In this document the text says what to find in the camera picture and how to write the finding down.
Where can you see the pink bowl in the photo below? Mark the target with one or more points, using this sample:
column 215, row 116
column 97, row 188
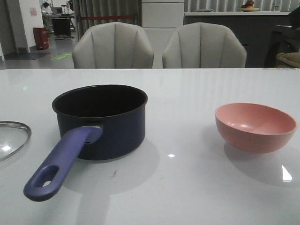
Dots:
column 253, row 127

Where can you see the glass lid blue knob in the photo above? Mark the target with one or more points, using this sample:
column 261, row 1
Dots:
column 13, row 137

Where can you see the dark blue saucepan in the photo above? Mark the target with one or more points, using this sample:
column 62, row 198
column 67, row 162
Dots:
column 97, row 122

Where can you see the left grey chair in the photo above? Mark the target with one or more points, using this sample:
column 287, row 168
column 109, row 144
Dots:
column 113, row 45

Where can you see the grey chair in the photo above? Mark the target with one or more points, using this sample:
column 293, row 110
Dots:
column 113, row 45
column 203, row 45

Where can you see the right grey chair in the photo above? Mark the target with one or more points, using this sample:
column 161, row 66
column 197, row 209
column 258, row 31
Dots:
column 203, row 45

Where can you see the white cabinet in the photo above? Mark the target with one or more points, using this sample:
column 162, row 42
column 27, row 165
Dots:
column 159, row 19

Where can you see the dark sideboard counter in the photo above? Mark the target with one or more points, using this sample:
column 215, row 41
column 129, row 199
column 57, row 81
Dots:
column 253, row 29

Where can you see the red trash bin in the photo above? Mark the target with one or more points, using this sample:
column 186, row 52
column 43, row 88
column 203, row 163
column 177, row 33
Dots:
column 41, row 38

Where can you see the fruit plate on counter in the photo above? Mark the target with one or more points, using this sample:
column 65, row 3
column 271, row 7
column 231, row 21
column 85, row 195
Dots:
column 249, row 7

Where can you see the dark side table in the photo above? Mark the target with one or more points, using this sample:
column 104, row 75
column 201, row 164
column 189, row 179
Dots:
column 283, row 39

